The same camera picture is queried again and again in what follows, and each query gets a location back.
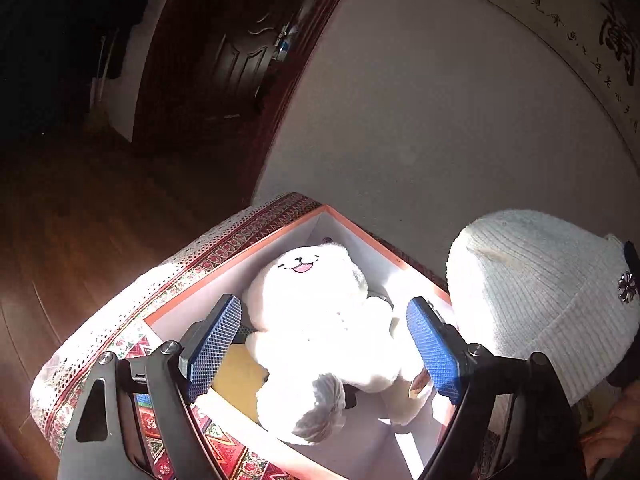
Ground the red patterned bed cover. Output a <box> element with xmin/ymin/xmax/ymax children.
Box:
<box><xmin>29</xmin><ymin>192</ymin><xmax>450</xmax><ymax>479</ymax></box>

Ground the calligraphy scroll on wall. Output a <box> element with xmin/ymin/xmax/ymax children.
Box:
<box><xmin>487</xmin><ymin>0</ymin><xmax>639</xmax><ymax>153</ymax></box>

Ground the dark wooden door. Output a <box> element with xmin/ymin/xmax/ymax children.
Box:
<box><xmin>131</xmin><ymin>0</ymin><xmax>367</xmax><ymax>156</ymax></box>

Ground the yellow item in box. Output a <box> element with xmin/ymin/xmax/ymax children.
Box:
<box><xmin>212</xmin><ymin>344</ymin><xmax>268</xmax><ymax>422</ymax></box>

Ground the person's hand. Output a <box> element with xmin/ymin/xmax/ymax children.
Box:
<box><xmin>582</xmin><ymin>382</ymin><xmax>640</xmax><ymax>477</ymax></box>

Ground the white knitted beanie hat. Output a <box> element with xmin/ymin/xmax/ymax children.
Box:
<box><xmin>446</xmin><ymin>209</ymin><xmax>639</xmax><ymax>404</ymax></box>

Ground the white plush dog toy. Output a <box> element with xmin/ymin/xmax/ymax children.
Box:
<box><xmin>243</xmin><ymin>242</ymin><xmax>433</xmax><ymax>445</ymax></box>

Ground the pink white cardboard box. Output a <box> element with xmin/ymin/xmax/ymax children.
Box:
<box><xmin>144</xmin><ymin>206</ymin><xmax>454</xmax><ymax>479</ymax></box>

